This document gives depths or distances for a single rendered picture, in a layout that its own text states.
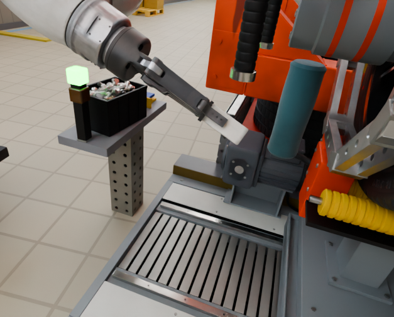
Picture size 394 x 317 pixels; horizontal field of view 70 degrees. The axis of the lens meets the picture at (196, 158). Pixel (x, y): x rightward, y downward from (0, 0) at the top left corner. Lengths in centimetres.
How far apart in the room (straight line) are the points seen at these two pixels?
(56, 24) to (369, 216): 64
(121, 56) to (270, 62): 75
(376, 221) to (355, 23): 37
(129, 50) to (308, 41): 34
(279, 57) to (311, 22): 54
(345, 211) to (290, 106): 29
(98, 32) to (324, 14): 38
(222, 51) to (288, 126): 46
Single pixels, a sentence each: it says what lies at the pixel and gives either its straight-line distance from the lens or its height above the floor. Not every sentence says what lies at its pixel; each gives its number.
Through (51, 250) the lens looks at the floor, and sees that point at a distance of 120.
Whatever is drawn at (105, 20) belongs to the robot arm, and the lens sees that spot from 45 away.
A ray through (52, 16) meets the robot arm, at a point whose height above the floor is 82.
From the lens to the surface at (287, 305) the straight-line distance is 92.
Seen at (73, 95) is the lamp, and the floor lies 59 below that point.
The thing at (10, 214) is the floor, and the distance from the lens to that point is 140.
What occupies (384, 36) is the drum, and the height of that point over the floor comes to 84.
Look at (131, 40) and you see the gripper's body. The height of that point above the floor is 80.
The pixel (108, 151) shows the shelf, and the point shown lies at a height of 44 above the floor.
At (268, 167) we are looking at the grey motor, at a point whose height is 34.
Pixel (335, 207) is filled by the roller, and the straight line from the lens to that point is 65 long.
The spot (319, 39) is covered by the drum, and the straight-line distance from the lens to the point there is 60.
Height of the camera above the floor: 88
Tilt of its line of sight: 32 degrees down
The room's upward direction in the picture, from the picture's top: 7 degrees clockwise
